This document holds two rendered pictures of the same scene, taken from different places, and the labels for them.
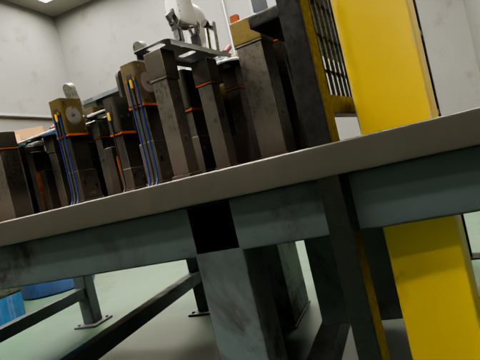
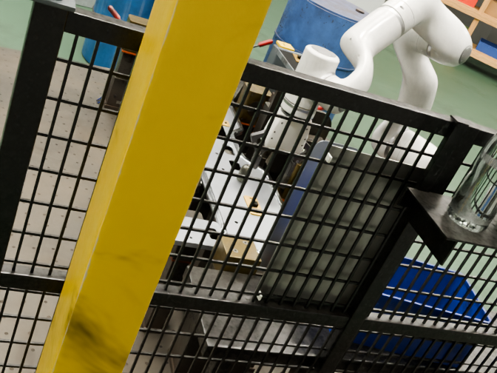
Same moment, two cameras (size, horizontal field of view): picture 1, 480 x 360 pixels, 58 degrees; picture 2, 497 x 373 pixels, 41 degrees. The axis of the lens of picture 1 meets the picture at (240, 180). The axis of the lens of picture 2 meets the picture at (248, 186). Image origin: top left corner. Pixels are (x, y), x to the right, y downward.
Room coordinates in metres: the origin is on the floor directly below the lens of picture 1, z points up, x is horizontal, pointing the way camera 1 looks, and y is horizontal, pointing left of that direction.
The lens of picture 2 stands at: (0.11, -0.76, 1.80)
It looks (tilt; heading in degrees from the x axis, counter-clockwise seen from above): 27 degrees down; 34
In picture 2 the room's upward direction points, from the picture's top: 24 degrees clockwise
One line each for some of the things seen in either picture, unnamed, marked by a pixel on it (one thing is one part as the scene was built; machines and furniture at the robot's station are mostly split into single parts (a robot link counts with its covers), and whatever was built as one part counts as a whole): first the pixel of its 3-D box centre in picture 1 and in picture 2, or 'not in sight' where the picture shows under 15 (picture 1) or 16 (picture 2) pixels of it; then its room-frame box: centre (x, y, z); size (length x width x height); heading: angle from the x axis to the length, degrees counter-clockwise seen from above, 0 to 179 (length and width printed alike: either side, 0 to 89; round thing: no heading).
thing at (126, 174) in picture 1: (123, 146); not in sight; (1.31, 0.32, 0.84); 0.10 x 0.05 x 0.29; 150
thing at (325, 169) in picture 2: not in sight; (348, 240); (1.02, -0.37, 1.30); 0.23 x 0.02 x 0.31; 150
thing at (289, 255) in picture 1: (255, 248); not in sight; (1.98, 0.00, 0.33); 0.31 x 0.31 x 0.66; 69
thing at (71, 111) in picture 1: (73, 153); not in sight; (1.41, 0.50, 0.87); 0.12 x 0.07 x 0.35; 150
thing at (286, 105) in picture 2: not in sight; (299, 107); (1.38, 0.06, 1.29); 0.09 x 0.08 x 0.03; 150
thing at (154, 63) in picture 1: (173, 116); not in sight; (0.97, 0.11, 0.84); 0.05 x 0.05 x 0.29; 60
